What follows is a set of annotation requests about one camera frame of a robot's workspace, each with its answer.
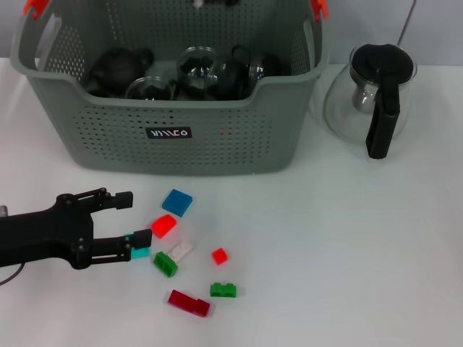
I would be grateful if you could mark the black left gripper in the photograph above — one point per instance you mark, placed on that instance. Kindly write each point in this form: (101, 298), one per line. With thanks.
(43, 238)

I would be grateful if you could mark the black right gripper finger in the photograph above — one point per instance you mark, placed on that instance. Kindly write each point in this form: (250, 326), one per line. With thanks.
(222, 1)

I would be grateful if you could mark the grey-green perforated storage bin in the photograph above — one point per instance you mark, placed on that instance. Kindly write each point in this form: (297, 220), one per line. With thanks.
(224, 152)

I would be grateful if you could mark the red sloped building brick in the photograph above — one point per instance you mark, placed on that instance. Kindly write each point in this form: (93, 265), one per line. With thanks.
(163, 226)

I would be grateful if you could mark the teal flat building brick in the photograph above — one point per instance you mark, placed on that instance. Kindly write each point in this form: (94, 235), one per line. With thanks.
(142, 253)

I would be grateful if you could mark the blue flat building brick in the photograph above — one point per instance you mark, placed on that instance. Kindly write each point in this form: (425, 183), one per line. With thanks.
(177, 202)

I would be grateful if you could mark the green building brick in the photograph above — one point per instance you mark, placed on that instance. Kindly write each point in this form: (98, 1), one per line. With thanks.
(165, 265)

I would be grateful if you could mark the dark red long brick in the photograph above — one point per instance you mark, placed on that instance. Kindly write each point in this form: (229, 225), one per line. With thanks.
(188, 303)

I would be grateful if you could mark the green two-stud brick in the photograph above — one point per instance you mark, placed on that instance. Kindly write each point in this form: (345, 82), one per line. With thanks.
(224, 290)

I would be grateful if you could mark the black clay teapot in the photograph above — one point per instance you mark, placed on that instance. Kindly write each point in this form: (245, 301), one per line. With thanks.
(115, 70)

